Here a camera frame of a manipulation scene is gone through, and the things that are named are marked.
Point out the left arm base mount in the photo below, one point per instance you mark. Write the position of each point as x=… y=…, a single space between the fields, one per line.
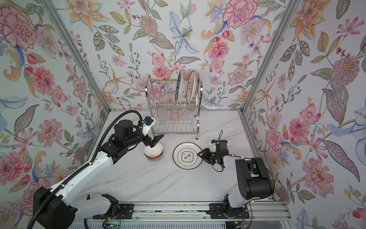
x=116 y=210

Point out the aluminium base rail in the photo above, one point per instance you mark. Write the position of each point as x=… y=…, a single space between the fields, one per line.
x=205 y=211

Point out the orange patterned plate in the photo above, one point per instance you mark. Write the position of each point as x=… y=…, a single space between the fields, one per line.
x=191 y=86

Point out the white plate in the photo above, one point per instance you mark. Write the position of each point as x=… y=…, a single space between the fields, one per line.
x=185 y=156

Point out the red floral patterned bowl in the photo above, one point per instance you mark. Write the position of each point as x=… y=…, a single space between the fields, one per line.
x=153 y=158

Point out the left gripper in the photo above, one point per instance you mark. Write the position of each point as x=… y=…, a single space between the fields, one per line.
x=150 y=139

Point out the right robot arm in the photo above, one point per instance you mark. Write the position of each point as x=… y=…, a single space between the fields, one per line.
x=253 y=178

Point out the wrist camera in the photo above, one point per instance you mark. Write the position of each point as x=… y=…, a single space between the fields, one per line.
x=212 y=146
x=148 y=123

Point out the dark-rimmed lettered plate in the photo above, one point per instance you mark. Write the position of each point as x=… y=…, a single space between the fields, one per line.
x=179 y=88

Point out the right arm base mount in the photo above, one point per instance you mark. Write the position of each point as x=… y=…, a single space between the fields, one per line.
x=225 y=211

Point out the clear glass left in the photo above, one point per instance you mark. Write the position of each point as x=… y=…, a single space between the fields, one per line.
x=162 y=114

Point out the pink tinted glass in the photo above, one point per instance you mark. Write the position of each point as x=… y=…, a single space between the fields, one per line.
x=174 y=115

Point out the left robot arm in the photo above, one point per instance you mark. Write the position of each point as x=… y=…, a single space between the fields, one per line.
x=56 y=207

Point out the chrome two-tier dish rack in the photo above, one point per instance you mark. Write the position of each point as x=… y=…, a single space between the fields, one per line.
x=161 y=94

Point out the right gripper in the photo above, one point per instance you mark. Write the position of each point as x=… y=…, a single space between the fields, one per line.
x=210 y=156

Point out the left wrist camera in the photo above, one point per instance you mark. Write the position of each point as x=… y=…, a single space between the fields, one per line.
x=148 y=123

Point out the clear glass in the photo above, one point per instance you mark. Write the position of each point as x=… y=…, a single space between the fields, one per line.
x=162 y=114
x=185 y=114

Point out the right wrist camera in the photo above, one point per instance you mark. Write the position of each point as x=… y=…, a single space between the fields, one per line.
x=212 y=146

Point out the clear glass right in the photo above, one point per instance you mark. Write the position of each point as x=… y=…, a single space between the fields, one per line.
x=185 y=114

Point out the orange bowl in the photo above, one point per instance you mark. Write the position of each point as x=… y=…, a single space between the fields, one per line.
x=153 y=152

